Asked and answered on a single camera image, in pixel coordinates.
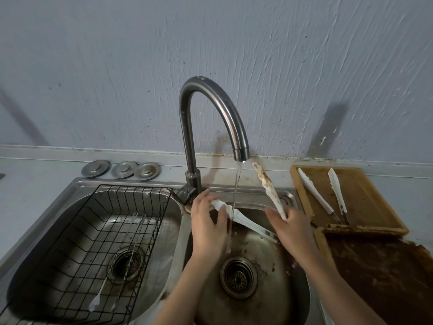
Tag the person's right hand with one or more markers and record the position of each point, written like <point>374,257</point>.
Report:
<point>296,236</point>

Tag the person's left hand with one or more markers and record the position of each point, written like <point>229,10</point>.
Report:
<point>207,236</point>

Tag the person's left thumb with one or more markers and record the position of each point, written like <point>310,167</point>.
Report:
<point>222,218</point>

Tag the person's right thumb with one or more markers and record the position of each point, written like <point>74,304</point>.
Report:
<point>272,218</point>

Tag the stained white plastic tongs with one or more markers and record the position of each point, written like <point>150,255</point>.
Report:
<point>269,187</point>

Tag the person's right forearm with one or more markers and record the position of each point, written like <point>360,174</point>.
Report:
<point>338,294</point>

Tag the person's left forearm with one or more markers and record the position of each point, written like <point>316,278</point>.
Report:
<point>184,294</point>

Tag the large sink drain strainer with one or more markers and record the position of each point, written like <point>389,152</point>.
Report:
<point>238,277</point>

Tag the clean white plastic tongs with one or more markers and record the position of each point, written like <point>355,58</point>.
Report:
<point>336,187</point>

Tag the double stainless steel sink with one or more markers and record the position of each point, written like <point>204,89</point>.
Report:
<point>267,294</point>

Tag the round metal sink plug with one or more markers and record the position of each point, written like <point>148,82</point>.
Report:
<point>95,168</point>
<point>148,171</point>
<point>123,169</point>

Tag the curved stainless steel faucet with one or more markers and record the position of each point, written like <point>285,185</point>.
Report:
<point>189,131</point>

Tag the light wooden tray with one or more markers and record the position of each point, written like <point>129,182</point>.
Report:
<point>365,199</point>

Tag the small sink drain strainer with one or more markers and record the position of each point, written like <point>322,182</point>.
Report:
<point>125,264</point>

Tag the dark stained wooden tray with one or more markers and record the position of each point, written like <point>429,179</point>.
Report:
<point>382,277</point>

